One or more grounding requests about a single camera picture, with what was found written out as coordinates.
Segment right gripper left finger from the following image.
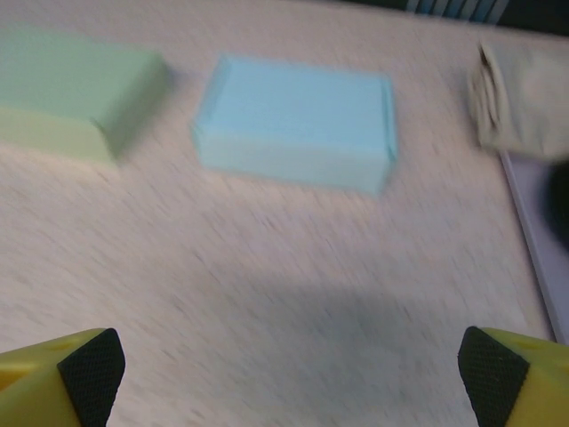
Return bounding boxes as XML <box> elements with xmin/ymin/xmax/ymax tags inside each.
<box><xmin>0</xmin><ymin>327</ymin><xmax>126</xmax><ymax>427</ymax></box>

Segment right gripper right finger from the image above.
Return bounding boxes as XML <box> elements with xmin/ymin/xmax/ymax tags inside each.
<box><xmin>456</xmin><ymin>326</ymin><xmax>569</xmax><ymax>427</ymax></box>

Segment light green paper box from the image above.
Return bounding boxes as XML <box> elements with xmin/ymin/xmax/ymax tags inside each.
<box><xmin>0</xmin><ymin>33</ymin><xmax>170</xmax><ymax>164</ymax></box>

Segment light blue paper box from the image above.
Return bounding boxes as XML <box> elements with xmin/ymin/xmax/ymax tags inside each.
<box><xmin>190</xmin><ymin>53</ymin><xmax>399</xmax><ymax>197</ymax></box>

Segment lilac plastic tray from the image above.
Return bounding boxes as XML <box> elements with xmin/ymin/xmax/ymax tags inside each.
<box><xmin>500</xmin><ymin>150</ymin><xmax>569</xmax><ymax>343</ymax></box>

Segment black saucer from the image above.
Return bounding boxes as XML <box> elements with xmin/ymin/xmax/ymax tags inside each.
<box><xmin>540</xmin><ymin>162</ymin><xmax>569</xmax><ymax>250</ymax></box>

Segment beige folded cloth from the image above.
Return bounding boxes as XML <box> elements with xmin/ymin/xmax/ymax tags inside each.
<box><xmin>466</xmin><ymin>39</ymin><xmax>569</xmax><ymax>159</ymax></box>

